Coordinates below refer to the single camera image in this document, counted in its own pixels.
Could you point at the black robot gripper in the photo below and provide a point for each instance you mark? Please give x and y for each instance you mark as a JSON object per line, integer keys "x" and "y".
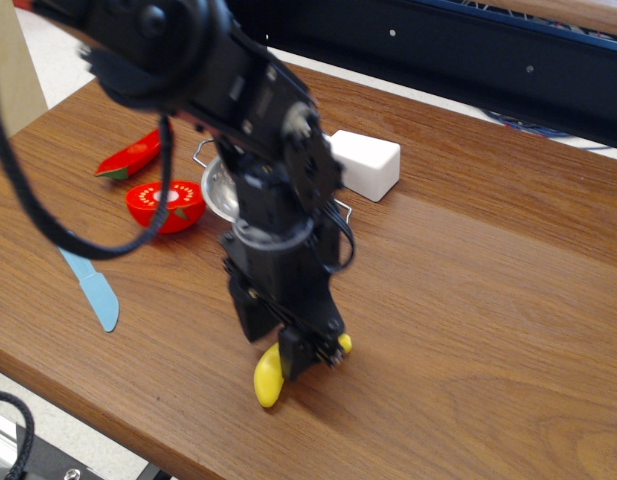
{"x": 284, "y": 280}

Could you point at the yellow toy banana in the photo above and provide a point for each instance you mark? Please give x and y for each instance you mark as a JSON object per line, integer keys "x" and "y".
{"x": 268, "y": 378}

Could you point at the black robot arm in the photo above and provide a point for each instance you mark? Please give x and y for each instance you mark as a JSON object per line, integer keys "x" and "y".
{"x": 191, "y": 60}

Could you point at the steel colander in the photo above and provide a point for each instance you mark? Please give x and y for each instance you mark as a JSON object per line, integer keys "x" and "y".
{"x": 221, "y": 194}

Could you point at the red toy tomato half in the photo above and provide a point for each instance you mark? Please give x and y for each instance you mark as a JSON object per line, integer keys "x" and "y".
{"x": 185, "y": 204}

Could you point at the light blue toy knife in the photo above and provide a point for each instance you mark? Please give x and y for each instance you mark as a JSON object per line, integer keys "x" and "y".
{"x": 96, "y": 289}

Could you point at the white salt shaker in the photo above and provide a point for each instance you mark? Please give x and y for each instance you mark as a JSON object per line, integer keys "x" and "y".
{"x": 371, "y": 165}

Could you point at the red toy chili pepper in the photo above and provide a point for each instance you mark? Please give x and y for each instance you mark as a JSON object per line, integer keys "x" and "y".
{"x": 129, "y": 161}

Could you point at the black metal frame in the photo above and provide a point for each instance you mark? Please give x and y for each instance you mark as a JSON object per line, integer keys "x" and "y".
{"x": 508, "y": 63}

